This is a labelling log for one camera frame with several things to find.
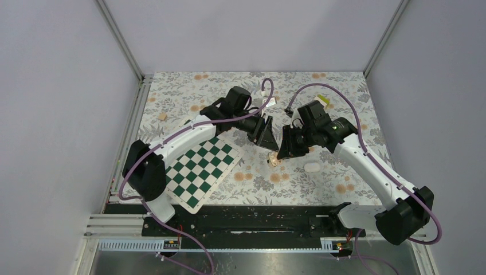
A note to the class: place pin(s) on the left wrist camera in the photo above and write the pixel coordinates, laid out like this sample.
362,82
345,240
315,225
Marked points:
264,97

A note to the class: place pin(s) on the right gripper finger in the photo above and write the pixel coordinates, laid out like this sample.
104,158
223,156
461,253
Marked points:
286,138
291,152

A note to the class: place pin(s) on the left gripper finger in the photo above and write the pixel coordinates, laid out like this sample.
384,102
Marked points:
268,139
215,110

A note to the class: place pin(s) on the lime green block far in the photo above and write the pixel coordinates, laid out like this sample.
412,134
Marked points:
324,100

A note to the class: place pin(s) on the green white chessboard mat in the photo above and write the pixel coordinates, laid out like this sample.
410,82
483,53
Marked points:
194,176

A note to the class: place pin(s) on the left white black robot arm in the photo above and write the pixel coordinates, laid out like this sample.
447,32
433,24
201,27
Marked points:
145,165

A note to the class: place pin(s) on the tan wooden block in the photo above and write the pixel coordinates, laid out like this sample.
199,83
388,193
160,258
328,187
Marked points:
162,117

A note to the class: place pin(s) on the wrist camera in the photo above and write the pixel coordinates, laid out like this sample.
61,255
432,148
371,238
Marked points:
296,121
264,97

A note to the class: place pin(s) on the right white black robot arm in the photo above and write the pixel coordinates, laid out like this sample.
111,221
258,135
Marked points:
404,208

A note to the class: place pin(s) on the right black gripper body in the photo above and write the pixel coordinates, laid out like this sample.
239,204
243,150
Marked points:
303,137

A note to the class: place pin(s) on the floral patterned table mat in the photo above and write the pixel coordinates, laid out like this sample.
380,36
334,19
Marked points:
181,95

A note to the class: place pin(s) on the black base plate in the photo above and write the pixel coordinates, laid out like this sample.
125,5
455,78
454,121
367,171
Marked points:
247,227

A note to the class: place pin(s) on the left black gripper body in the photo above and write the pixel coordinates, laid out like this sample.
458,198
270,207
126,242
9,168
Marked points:
254,131

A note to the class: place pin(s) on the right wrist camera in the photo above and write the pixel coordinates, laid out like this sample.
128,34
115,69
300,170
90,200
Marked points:
296,121

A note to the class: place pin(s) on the beige earbud charging case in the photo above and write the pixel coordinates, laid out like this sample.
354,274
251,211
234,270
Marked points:
273,161

